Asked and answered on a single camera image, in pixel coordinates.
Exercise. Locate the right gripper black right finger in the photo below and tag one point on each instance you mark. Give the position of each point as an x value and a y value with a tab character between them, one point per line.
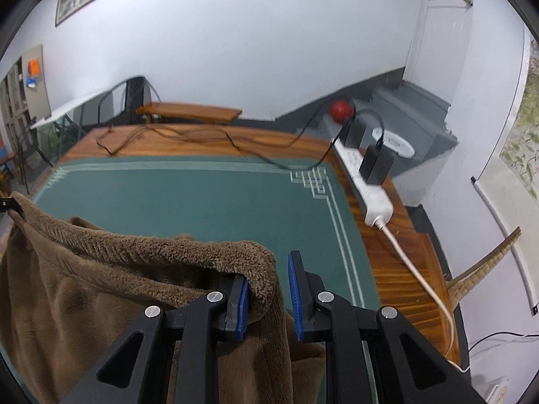
371	355

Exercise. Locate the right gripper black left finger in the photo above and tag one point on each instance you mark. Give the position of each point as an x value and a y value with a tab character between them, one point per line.
172	352

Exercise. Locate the brown fleece garment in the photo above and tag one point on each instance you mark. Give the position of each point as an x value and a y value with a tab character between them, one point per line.
69	289

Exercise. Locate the glass top folding table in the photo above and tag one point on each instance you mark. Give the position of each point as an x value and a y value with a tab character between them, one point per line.
69	123

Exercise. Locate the bamboo back scratcher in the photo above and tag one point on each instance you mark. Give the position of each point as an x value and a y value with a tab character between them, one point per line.
461	285

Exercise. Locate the green table mat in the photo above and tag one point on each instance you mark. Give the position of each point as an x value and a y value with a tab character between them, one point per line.
219	200

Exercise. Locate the black power adapter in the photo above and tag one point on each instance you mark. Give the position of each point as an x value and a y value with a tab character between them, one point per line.
376	164
352	133

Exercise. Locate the white round device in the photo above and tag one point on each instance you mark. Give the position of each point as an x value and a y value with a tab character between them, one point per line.
394	142

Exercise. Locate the red ball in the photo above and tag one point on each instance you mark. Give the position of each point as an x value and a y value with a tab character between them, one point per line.
341	111

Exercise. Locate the far wooden bench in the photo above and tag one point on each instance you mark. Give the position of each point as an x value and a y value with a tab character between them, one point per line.
188	112

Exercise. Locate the black metal chair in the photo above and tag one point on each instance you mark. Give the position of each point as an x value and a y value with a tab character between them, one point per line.
137	92

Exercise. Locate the black chair near cabinet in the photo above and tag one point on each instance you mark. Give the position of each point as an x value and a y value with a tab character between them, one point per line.
29	155

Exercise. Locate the beige storage cabinet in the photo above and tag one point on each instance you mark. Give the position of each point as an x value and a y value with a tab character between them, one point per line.
23	95

